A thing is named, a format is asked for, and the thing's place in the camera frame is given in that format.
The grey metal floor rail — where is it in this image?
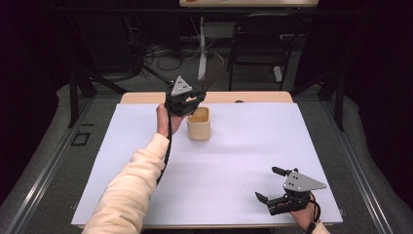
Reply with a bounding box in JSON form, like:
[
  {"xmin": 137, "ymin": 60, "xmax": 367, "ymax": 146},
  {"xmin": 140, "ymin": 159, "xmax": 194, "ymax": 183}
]
[
  {"xmin": 5, "ymin": 97, "xmax": 95, "ymax": 234},
  {"xmin": 319, "ymin": 96, "xmax": 394, "ymax": 234}
]

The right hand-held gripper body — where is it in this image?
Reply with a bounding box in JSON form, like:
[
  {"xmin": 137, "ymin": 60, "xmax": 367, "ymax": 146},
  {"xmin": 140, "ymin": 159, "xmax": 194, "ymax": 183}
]
[{"xmin": 266, "ymin": 167, "xmax": 328, "ymax": 216}]

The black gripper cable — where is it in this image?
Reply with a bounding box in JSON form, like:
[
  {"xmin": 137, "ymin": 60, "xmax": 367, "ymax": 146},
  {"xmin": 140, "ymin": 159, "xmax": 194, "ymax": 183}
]
[
  {"xmin": 155, "ymin": 109, "xmax": 173, "ymax": 187},
  {"xmin": 303, "ymin": 192, "xmax": 323, "ymax": 234}
]

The person's left hand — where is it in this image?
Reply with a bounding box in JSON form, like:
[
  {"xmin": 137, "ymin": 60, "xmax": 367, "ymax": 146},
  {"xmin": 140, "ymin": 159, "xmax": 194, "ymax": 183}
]
[{"xmin": 156, "ymin": 102, "xmax": 188, "ymax": 138}]

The person's right hand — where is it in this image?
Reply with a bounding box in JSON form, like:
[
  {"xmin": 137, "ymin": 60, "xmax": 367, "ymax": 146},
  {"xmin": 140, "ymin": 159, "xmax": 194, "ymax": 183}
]
[{"xmin": 287, "ymin": 194, "xmax": 319, "ymax": 232}]

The white table mat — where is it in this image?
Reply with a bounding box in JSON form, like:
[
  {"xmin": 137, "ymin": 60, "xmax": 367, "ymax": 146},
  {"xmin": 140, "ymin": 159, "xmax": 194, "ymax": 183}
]
[{"xmin": 70, "ymin": 102, "xmax": 344, "ymax": 227}]

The black metal stand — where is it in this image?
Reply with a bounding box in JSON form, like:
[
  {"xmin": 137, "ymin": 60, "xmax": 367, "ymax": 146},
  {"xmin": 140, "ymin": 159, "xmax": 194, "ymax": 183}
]
[
  {"xmin": 65, "ymin": 19, "xmax": 129, "ymax": 130},
  {"xmin": 287, "ymin": 64, "xmax": 347, "ymax": 133}
]

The black chair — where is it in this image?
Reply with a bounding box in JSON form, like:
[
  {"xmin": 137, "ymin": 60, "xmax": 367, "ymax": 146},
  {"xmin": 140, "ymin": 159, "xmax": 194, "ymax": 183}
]
[{"xmin": 226, "ymin": 13, "xmax": 305, "ymax": 93}]

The beige square cup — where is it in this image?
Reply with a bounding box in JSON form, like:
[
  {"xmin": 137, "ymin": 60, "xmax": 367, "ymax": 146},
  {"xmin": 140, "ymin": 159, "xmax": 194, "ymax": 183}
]
[{"xmin": 186, "ymin": 105, "xmax": 212, "ymax": 141}]

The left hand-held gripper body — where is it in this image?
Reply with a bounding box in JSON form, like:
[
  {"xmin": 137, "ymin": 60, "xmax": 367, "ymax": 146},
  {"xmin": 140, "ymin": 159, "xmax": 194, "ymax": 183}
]
[{"xmin": 164, "ymin": 75, "xmax": 203, "ymax": 118}]

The wooden background desk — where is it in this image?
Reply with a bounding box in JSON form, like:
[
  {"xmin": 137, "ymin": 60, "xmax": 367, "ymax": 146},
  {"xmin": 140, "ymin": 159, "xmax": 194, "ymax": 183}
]
[{"xmin": 178, "ymin": 0, "xmax": 319, "ymax": 9}]

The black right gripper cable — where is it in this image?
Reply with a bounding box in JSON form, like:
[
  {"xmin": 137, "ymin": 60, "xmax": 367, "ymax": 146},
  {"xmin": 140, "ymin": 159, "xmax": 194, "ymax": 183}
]
[{"xmin": 303, "ymin": 192, "xmax": 323, "ymax": 234}]

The bundle of floor cables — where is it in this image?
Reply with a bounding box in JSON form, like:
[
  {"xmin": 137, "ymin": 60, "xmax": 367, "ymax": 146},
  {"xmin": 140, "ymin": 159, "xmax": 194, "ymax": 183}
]
[{"xmin": 123, "ymin": 16, "xmax": 203, "ymax": 92}]

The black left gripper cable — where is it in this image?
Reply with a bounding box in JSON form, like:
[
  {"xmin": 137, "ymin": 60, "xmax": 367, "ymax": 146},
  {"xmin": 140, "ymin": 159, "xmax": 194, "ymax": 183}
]
[{"xmin": 155, "ymin": 109, "xmax": 173, "ymax": 187}]

